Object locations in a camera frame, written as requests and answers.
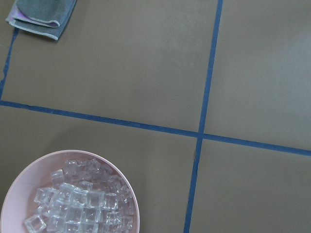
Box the grey folded cloth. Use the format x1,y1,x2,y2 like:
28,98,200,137
5,0,76,41

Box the pink bowl of ice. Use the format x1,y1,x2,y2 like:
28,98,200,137
0,150,140,233

